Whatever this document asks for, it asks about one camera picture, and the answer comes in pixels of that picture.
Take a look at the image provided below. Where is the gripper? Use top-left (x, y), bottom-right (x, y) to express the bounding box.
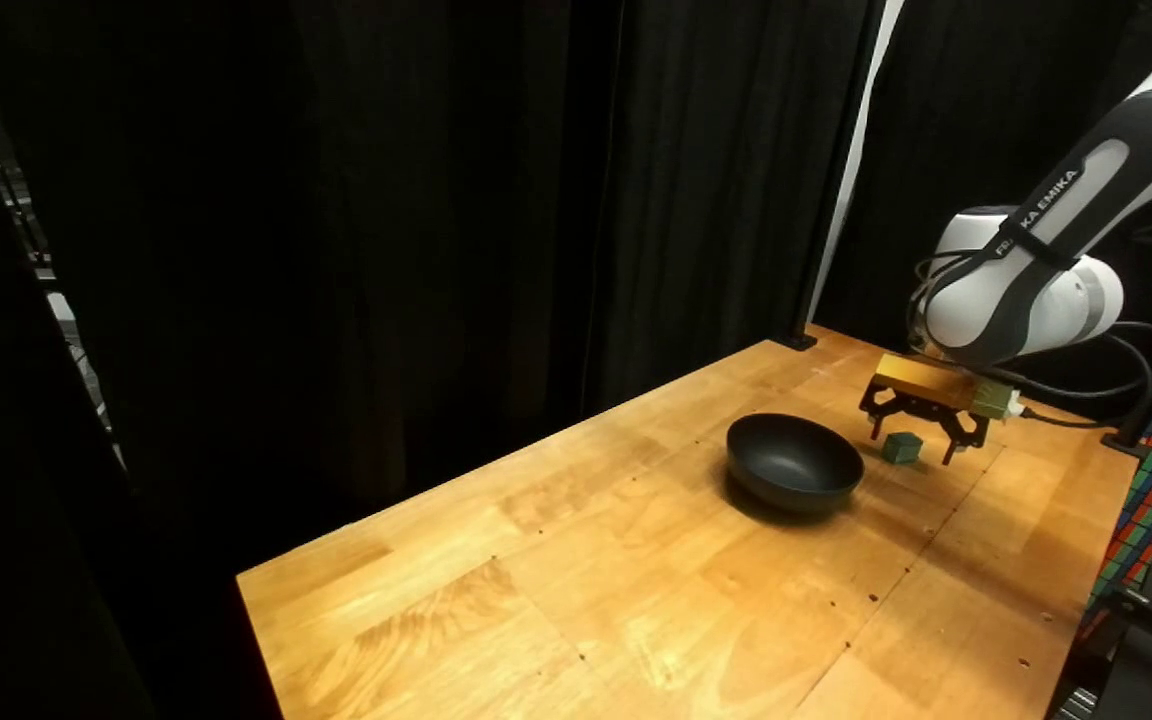
top-left (857, 352), bottom-right (991, 467)

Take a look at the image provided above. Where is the black bowl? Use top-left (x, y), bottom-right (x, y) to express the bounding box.
top-left (725, 412), bottom-right (866, 517)

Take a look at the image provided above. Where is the black curtain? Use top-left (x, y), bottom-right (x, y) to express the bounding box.
top-left (814, 0), bottom-right (1152, 421)
top-left (0, 0), bottom-right (889, 601)

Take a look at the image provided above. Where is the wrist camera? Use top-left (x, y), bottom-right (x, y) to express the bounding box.
top-left (969, 378), bottom-right (1025, 422)

